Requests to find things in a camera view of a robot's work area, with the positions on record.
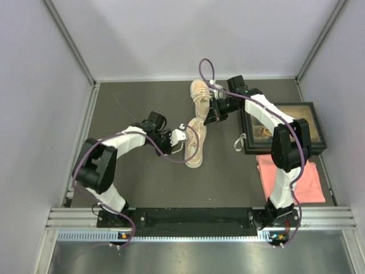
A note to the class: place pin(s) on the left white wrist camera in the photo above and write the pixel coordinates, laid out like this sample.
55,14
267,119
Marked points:
178,135

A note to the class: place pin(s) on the white ribbon loop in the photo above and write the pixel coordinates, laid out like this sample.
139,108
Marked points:
239,144

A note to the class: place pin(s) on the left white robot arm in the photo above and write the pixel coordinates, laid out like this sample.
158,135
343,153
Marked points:
96,163

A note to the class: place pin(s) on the beige lace sneaker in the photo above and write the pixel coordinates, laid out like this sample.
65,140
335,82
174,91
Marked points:
194,156
201,96

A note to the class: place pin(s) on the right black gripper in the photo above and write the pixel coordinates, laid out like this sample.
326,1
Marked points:
214,115

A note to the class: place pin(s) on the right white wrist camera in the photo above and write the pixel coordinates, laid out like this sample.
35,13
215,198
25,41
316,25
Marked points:
213,86

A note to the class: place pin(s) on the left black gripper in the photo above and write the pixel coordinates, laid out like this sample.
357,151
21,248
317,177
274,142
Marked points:
168,148

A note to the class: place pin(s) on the white shoelace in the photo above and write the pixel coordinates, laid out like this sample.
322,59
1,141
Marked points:
182,147

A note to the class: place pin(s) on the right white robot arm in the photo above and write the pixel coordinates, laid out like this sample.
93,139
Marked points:
290,145

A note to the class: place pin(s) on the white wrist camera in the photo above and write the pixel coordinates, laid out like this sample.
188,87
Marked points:
213,86
178,135

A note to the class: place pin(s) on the grey slotted cable duct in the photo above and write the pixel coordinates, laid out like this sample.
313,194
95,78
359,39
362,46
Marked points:
99,236

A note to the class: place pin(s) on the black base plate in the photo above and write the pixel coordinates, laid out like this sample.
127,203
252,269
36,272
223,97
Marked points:
204,222

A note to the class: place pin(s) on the pink folded cloth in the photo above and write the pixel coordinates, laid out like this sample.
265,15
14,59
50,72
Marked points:
308,188

